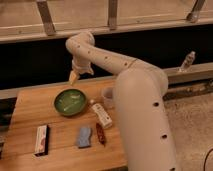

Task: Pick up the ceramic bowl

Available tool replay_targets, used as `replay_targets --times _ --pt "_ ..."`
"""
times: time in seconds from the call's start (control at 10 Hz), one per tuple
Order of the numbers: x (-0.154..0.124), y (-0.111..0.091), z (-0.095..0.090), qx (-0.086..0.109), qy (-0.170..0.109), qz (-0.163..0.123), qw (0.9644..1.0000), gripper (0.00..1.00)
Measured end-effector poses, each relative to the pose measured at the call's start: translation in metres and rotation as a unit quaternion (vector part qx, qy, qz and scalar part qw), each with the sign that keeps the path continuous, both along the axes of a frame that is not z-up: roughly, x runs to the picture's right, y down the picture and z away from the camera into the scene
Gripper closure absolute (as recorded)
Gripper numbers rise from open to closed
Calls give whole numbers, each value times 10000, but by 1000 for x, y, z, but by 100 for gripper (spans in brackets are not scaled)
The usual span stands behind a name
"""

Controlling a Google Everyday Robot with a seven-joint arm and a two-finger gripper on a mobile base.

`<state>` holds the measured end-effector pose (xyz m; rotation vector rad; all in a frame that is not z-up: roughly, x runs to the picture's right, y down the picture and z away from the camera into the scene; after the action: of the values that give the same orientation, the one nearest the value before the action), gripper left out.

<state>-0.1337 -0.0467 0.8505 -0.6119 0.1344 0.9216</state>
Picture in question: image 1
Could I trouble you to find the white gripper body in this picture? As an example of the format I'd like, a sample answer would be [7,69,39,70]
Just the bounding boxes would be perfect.
[72,59,94,75]

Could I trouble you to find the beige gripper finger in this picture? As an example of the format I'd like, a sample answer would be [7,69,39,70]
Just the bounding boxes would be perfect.
[69,70,80,86]

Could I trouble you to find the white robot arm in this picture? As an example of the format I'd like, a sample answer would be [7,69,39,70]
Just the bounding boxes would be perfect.
[65,32,181,171]

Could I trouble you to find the green ceramic bowl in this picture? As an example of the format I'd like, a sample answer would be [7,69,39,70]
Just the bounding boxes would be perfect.
[54,89,87,117]

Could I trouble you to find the clear plastic cup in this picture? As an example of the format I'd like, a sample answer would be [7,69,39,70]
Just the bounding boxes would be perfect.
[101,87,114,109]

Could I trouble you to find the white tube bottle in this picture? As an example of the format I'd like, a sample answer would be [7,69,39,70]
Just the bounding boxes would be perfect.
[89,99,113,129]

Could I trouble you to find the red snack packet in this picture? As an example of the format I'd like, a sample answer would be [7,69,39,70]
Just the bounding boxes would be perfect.
[96,123,106,146]

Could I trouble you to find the white and black box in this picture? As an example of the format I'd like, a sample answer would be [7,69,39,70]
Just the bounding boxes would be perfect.
[34,125,49,156]

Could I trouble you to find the clear plastic bottle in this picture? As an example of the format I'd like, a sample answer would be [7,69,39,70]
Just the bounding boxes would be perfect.
[179,51,195,72]

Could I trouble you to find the middle metal window bracket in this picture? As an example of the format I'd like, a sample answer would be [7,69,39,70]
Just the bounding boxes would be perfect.
[108,0,118,30]

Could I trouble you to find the metal window bracket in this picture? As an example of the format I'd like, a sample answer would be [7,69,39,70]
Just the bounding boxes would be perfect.
[36,0,56,36]
[186,0,205,23]
[108,0,118,30]

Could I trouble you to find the left metal window bracket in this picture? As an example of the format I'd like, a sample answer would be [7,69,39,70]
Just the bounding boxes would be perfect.
[36,0,56,36]

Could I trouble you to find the right metal window bracket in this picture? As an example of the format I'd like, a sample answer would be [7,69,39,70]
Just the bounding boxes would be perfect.
[186,0,205,23]

